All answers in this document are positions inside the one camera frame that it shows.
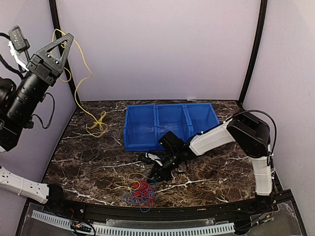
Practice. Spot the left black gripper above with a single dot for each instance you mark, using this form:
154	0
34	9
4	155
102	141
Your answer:
36	63

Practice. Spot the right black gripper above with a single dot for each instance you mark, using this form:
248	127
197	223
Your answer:
163	175

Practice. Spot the blue three-compartment plastic bin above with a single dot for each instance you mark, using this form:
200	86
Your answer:
146	124

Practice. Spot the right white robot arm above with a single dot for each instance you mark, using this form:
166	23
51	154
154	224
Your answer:
250	133

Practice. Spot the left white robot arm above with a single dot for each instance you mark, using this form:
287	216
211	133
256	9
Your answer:
17	105

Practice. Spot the clear acrylic plate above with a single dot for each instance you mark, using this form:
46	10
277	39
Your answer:
160	224

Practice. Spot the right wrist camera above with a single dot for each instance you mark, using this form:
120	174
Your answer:
150	158

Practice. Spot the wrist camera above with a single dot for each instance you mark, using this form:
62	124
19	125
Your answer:
19	44
150	158

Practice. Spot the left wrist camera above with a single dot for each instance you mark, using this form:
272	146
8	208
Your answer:
19	44

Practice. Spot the black front rail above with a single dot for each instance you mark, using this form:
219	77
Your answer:
234	211

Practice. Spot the white slotted cable duct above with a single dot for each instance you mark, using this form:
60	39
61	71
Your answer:
136	228

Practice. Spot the right black frame post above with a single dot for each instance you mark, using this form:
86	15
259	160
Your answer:
254	53

